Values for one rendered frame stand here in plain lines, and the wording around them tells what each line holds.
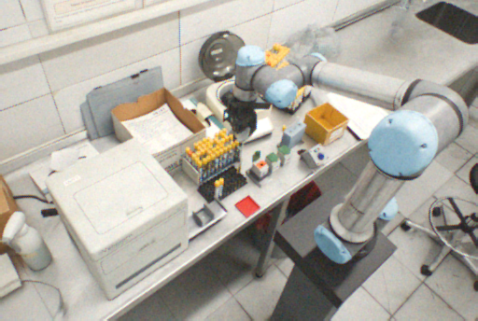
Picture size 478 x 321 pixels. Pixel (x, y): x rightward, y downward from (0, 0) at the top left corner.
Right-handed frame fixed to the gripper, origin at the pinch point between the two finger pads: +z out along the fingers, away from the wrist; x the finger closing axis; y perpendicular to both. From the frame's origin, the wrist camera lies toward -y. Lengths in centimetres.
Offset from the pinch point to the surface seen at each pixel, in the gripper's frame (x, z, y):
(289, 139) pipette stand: 2.6, 13.9, -23.9
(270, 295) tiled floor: 25, 110, -13
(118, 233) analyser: 11, -8, 52
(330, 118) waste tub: 2, 19, -52
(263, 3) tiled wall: -50, -10, -55
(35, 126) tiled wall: -52, 8, 51
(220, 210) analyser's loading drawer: 9.5, 18.3, 16.3
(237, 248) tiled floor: -6, 110, -16
